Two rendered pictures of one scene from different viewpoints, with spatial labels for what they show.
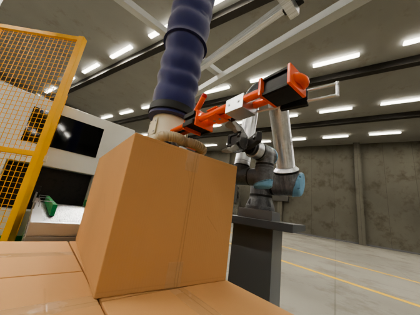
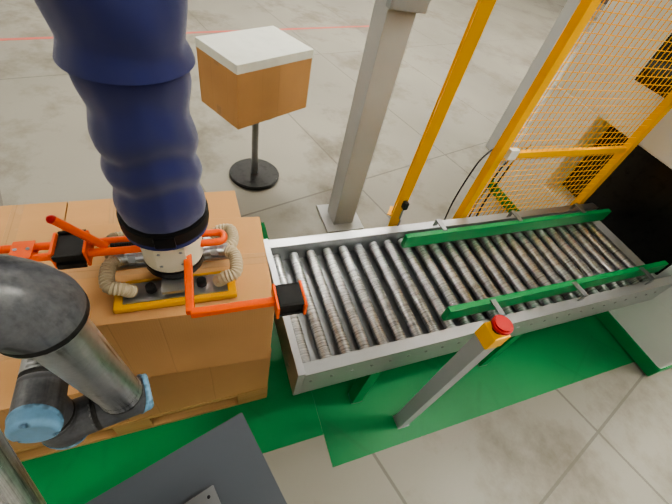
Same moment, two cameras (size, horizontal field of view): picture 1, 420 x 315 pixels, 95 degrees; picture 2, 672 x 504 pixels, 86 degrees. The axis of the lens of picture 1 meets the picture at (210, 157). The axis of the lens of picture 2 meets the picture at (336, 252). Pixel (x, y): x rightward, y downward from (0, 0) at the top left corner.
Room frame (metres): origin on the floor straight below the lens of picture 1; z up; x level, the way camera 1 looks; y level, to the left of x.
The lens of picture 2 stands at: (1.46, -0.34, 1.94)
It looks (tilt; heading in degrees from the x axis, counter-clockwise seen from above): 48 degrees down; 100
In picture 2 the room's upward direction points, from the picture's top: 16 degrees clockwise
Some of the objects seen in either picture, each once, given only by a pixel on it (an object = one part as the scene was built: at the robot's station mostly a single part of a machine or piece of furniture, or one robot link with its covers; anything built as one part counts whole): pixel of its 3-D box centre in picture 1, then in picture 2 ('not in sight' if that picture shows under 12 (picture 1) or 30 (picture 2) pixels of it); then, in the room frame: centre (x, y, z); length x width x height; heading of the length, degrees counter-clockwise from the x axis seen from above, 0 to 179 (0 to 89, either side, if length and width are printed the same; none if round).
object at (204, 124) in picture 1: (198, 123); (72, 249); (0.68, 0.06, 1.08); 0.10 x 0.08 x 0.06; 128
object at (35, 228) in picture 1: (112, 230); (280, 301); (1.14, 0.48, 0.58); 0.70 x 0.03 x 0.06; 130
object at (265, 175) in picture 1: (261, 175); (66, 421); (0.95, -0.27, 0.96); 0.12 x 0.09 x 0.12; 49
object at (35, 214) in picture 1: (33, 215); (454, 231); (1.83, 1.48, 0.50); 2.31 x 0.05 x 0.19; 40
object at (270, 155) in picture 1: (264, 154); (39, 404); (0.94, -0.27, 1.07); 0.12 x 0.09 x 0.10; 128
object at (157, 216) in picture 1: (149, 206); (182, 297); (0.86, 0.23, 0.74); 0.60 x 0.40 x 0.40; 36
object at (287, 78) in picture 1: (281, 87); not in sight; (0.40, -0.15, 1.08); 0.08 x 0.07 x 0.05; 38
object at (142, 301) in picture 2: not in sight; (177, 287); (0.94, 0.14, 0.97); 0.34 x 0.10 x 0.05; 38
